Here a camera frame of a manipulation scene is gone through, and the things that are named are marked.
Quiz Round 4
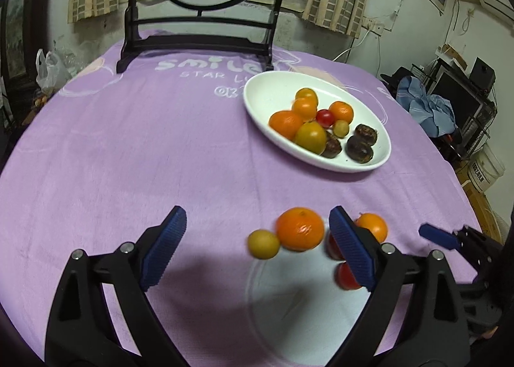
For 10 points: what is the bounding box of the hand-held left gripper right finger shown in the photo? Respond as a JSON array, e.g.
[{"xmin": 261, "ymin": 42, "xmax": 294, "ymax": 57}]
[{"xmin": 327, "ymin": 205, "xmax": 470, "ymax": 367}]

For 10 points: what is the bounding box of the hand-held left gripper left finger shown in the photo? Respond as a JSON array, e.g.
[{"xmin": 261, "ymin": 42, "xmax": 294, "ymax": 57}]
[{"xmin": 45, "ymin": 205, "xmax": 189, "ymax": 367}]

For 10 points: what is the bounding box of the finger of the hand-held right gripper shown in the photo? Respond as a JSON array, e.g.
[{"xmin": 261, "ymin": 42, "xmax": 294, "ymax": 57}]
[{"xmin": 419, "ymin": 223, "xmax": 504, "ymax": 280}]

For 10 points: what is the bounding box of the dark red plum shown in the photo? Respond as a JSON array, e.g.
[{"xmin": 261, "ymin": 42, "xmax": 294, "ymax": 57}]
[{"xmin": 327, "ymin": 231, "xmax": 347, "ymax": 261}]

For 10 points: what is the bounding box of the small orange tangerine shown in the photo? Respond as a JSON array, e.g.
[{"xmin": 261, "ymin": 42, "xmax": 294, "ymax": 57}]
[{"xmin": 355, "ymin": 212, "xmax": 389, "ymax": 243}]

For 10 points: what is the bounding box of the dark wrinkled passion fruit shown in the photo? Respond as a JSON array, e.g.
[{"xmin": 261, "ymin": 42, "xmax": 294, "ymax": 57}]
[
  {"xmin": 320, "ymin": 132, "xmax": 343, "ymax": 159},
  {"xmin": 346, "ymin": 135, "xmax": 375, "ymax": 163},
  {"xmin": 354, "ymin": 123, "xmax": 378, "ymax": 147}
]

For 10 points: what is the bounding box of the green yellow tangerine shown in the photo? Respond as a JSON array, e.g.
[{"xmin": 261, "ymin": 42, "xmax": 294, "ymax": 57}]
[{"xmin": 295, "ymin": 120, "xmax": 327, "ymax": 153}]

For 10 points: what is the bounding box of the yellow orange tangerine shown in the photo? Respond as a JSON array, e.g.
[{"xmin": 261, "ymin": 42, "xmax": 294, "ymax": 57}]
[{"xmin": 295, "ymin": 88, "xmax": 319, "ymax": 107}]

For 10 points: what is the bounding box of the white oval plate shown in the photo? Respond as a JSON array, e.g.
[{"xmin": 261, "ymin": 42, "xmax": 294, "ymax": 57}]
[{"xmin": 243, "ymin": 71, "xmax": 392, "ymax": 172}]

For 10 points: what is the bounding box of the white plastic bucket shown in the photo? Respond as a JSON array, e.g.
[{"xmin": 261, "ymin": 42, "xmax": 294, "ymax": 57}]
[{"xmin": 468, "ymin": 142, "xmax": 506, "ymax": 193}]

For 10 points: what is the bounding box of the blue crumpled cloth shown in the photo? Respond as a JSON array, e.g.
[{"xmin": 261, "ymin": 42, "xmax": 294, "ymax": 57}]
[{"xmin": 397, "ymin": 76, "xmax": 458, "ymax": 137}]

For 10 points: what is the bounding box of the black monitor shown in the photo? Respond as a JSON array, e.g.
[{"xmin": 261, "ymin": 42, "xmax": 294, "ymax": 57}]
[{"xmin": 428, "ymin": 70, "xmax": 483, "ymax": 131}]

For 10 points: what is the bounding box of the black chair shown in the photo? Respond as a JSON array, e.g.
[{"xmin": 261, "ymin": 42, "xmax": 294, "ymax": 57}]
[{"xmin": 379, "ymin": 66, "xmax": 414, "ymax": 89}]

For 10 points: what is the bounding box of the black speaker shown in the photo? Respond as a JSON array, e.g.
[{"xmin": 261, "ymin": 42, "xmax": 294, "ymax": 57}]
[{"xmin": 470, "ymin": 57, "xmax": 495, "ymax": 89}]

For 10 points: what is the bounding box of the flat open cardboard box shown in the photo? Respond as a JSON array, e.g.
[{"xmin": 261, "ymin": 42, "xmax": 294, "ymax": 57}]
[{"xmin": 436, "ymin": 44, "xmax": 468, "ymax": 71}]

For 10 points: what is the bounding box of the black framed round painted screen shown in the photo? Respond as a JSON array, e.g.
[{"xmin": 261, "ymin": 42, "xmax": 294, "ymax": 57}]
[{"xmin": 116, "ymin": 0, "xmax": 296, "ymax": 74}]

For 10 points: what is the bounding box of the white plastic bag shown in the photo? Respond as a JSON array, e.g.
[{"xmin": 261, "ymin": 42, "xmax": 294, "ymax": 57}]
[{"xmin": 36, "ymin": 48, "xmax": 73, "ymax": 92}]

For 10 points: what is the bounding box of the dark wooden cabinet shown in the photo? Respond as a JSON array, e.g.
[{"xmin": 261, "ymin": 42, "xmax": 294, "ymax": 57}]
[{"xmin": 0, "ymin": 0, "xmax": 45, "ymax": 83}]

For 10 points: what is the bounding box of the metal wire rack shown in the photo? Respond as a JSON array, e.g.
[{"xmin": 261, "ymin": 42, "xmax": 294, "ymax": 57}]
[{"xmin": 462, "ymin": 102, "xmax": 496, "ymax": 159}]

